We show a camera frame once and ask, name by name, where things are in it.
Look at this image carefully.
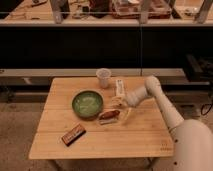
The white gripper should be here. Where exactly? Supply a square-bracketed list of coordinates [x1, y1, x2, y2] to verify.
[111, 86, 152, 124]

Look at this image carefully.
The wooden table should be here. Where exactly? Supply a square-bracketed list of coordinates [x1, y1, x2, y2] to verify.
[29, 77, 174, 159]

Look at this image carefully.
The brown chocolate bar box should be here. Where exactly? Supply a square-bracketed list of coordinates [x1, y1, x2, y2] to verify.
[62, 124, 86, 146]

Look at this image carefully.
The green bowl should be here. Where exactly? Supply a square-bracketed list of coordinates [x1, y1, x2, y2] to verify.
[72, 90, 104, 119]

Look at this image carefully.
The red tray on shelf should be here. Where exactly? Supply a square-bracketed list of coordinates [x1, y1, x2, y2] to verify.
[111, 0, 171, 19]

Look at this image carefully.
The black box at right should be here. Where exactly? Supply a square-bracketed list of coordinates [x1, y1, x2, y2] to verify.
[183, 54, 213, 82]

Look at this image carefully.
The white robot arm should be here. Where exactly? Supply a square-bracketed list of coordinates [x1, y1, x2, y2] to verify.
[115, 76, 213, 171]

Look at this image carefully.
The white sponge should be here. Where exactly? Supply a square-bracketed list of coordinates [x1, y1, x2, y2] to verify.
[98, 113, 119, 125]

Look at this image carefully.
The clear plastic cup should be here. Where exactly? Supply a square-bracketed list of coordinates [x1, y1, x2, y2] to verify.
[96, 68, 111, 88]

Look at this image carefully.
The white tube bottle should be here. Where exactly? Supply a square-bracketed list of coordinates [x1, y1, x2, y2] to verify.
[116, 79, 125, 97]

